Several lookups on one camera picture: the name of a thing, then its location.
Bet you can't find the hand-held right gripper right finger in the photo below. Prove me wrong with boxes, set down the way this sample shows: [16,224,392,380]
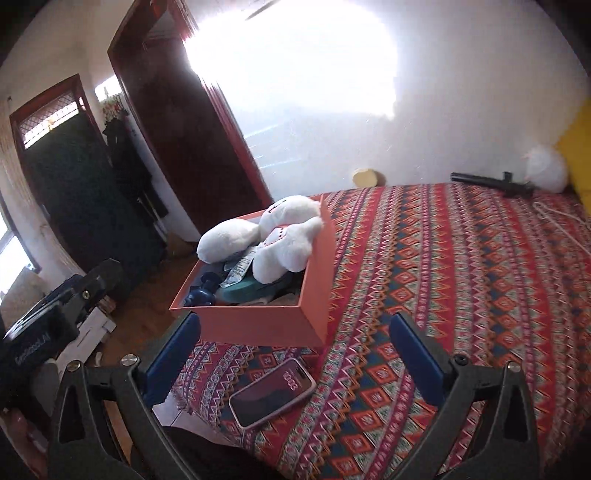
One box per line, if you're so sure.
[389,313,541,480]

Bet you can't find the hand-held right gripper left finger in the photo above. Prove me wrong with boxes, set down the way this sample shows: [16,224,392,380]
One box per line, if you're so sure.
[46,311,202,480]

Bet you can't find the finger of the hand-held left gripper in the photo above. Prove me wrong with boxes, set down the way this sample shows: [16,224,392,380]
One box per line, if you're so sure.
[44,258,131,333]

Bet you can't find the dark blue plastic toy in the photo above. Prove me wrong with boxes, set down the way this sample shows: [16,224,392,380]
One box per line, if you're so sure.
[182,272,218,306]

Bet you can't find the orange cardboard box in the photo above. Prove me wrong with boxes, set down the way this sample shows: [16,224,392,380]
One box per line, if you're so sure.
[169,196,340,347]

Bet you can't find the teal soft item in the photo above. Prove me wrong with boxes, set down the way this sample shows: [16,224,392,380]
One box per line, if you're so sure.
[217,274,278,303]

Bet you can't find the white plush toy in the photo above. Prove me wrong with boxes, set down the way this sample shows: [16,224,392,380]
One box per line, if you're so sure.
[197,195,324,283]

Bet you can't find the red patterned blanket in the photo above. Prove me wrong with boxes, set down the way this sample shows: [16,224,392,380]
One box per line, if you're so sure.
[171,182,591,480]

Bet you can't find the bright window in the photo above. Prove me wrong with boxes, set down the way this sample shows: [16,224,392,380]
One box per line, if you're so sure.
[0,198,42,301]

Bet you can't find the dark green door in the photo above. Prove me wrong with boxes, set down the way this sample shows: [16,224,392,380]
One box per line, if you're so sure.
[9,74,164,289]

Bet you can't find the smartphone with pale case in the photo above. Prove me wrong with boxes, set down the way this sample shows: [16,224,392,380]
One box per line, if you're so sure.
[228,357,317,430]

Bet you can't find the hanging dark clothes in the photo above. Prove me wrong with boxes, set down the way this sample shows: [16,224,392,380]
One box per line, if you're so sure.
[102,113,167,227]

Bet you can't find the dark red wooden door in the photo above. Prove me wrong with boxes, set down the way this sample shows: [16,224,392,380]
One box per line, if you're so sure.
[107,0,273,241]

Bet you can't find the yellow round object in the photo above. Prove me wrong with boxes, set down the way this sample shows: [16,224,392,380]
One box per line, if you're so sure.
[353,168,386,188]

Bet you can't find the black metal rod tool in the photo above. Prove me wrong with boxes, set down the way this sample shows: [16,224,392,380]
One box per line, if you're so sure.
[450,171,536,199]

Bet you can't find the white fluffy ball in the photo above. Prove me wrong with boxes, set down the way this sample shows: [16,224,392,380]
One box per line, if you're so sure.
[524,144,568,193]

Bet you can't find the yellow pillow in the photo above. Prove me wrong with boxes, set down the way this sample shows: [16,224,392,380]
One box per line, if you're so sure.
[554,99,591,222]

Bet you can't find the white rope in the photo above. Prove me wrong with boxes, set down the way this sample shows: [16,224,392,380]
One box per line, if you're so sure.
[531,200,591,259]

